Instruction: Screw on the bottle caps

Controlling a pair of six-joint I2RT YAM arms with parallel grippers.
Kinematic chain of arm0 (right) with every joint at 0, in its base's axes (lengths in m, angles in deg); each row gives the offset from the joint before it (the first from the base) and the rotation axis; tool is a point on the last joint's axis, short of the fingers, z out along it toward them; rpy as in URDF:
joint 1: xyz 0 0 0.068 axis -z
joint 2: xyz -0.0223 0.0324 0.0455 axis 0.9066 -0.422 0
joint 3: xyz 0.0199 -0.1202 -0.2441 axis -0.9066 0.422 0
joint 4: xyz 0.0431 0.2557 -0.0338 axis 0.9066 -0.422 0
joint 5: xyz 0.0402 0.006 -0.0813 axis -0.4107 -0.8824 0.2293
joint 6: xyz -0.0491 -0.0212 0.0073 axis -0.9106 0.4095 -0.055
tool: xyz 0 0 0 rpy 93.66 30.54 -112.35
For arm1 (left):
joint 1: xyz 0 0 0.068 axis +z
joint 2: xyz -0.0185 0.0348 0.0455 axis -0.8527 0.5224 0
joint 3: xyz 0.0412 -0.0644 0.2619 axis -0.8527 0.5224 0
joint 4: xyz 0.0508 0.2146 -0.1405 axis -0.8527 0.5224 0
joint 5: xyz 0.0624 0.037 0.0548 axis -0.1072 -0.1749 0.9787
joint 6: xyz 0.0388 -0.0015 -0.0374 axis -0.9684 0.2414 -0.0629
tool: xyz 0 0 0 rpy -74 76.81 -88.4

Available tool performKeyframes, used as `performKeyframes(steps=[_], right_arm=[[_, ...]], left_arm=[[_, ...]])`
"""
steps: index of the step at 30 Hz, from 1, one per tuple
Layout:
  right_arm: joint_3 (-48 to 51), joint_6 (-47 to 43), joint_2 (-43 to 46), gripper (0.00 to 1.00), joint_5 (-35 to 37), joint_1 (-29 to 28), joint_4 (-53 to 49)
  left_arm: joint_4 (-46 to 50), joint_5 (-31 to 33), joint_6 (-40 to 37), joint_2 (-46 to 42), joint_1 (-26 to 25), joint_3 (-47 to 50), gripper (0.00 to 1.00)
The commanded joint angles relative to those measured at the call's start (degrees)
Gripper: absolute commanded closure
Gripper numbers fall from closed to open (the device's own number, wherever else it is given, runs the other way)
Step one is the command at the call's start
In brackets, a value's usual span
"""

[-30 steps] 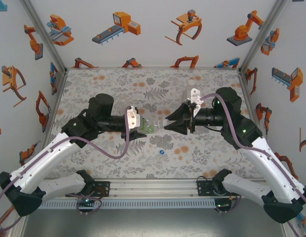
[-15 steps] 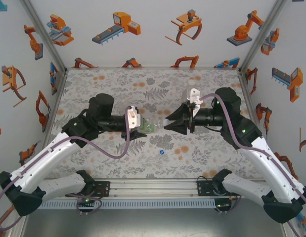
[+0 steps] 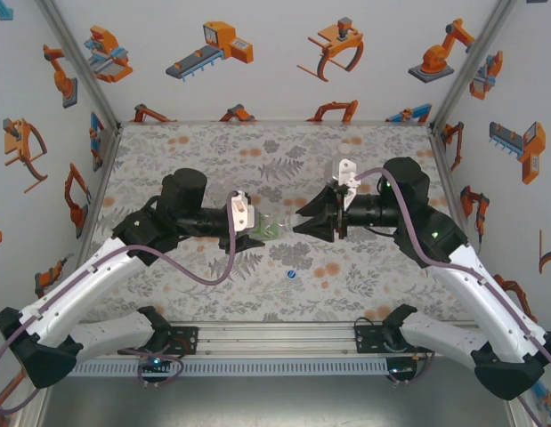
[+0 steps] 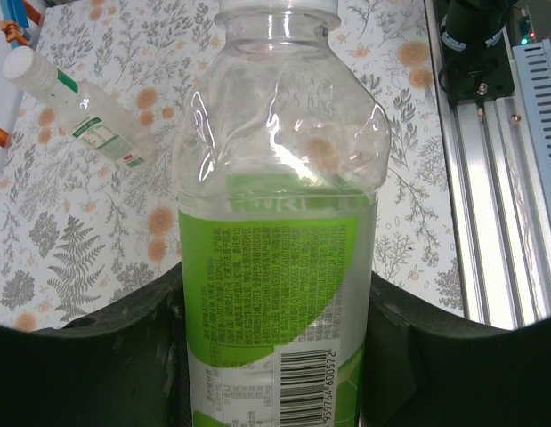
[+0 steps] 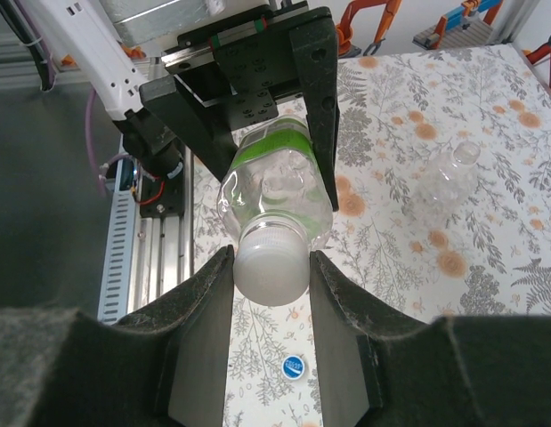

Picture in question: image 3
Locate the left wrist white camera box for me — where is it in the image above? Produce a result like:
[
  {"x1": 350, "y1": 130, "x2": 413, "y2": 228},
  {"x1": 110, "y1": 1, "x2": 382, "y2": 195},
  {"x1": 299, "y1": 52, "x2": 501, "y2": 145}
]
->
[{"x1": 229, "y1": 189, "x2": 260, "y2": 233}]

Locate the aluminium frame post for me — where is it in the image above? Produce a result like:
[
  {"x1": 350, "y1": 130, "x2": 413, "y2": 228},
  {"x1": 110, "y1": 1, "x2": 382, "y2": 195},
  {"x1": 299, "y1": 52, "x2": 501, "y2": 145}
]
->
[
  {"x1": 495, "y1": 395, "x2": 528, "y2": 427},
  {"x1": 34, "y1": 0, "x2": 124, "y2": 131},
  {"x1": 429, "y1": 0, "x2": 520, "y2": 131},
  {"x1": 14, "y1": 382, "x2": 53, "y2": 427}
]

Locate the wide aluminium frame rail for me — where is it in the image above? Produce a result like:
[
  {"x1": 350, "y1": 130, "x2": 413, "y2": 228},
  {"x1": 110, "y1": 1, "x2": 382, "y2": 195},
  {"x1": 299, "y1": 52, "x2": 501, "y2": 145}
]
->
[{"x1": 32, "y1": 320, "x2": 519, "y2": 359}]

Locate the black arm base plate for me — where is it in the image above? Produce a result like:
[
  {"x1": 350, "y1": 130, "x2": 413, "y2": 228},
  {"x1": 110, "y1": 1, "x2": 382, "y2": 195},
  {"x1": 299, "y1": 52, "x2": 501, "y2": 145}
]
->
[
  {"x1": 353, "y1": 326, "x2": 436, "y2": 355},
  {"x1": 117, "y1": 326, "x2": 199, "y2": 356}
]

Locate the thin aluminium frame rail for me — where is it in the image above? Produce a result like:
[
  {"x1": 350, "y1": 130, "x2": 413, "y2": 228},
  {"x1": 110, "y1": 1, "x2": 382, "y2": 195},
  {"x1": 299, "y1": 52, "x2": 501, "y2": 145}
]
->
[
  {"x1": 428, "y1": 125, "x2": 485, "y2": 272},
  {"x1": 117, "y1": 118, "x2": 435, "y2": 129},
  {"x1": 74, "y1": 124, "x2": 124, "y2": 268}
]

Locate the grey slotted cable duct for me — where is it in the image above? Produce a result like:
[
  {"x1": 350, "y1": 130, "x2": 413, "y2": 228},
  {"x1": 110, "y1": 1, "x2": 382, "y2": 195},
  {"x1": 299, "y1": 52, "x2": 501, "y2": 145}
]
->
[{"x1": 69, "y1": 359, "x2": 389, "y2": 377}]

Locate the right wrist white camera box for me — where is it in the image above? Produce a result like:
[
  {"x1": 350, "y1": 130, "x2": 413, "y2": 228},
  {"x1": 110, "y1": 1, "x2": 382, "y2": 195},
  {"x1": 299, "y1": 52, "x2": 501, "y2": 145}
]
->
[{"x1": 335, "y1": 158, "x2": 367, "y2": 211}]

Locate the grey metal sheet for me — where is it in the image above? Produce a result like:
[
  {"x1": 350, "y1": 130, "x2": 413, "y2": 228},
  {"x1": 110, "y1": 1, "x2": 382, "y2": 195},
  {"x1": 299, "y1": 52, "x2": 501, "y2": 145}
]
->
[{"x1": 36, "y1": 375, "x2": 515, "y2": 427}]

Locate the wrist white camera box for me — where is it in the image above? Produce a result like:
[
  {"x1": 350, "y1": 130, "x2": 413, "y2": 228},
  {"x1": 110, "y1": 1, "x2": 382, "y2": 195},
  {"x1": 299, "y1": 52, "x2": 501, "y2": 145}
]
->
[
  {"x1": 229, "y1": 189, "x2": 260, "y2": 233},
  {"x1": 335, "y1": 158, "x2": 367, "y2": 211}
]

